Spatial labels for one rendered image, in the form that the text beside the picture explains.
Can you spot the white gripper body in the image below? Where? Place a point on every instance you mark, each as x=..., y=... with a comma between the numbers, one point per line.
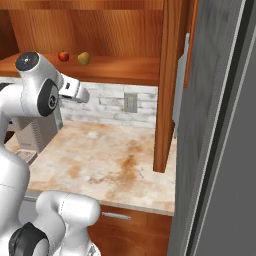
x=81, y=92

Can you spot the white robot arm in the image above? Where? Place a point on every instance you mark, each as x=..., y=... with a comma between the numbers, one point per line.
x=13, y=173

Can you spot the wooden cabinet door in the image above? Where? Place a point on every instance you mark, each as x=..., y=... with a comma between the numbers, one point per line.
x=166, y=83

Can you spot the yellow-green apple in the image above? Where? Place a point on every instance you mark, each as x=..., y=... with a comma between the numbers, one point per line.
x=84, y=58

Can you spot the red apple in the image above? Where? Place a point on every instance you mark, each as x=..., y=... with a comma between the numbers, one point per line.
x=63, y=56

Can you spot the grey coffee machine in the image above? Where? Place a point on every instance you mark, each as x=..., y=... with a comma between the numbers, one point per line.
x=40, y=133

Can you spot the grey dishwasher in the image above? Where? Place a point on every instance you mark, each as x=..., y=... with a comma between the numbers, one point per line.
x=28, y=211

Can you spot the grey fridge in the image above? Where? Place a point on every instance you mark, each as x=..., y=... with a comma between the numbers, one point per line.
x=216, y=133

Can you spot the wooden drawer front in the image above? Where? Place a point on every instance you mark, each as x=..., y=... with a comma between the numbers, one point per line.
x=140, y=233

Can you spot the grey wall outlet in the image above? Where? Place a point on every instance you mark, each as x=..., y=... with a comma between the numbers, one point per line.
x=130, y=102

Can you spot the open wooden wall cabinet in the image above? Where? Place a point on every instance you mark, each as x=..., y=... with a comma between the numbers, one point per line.
x=113, y=40

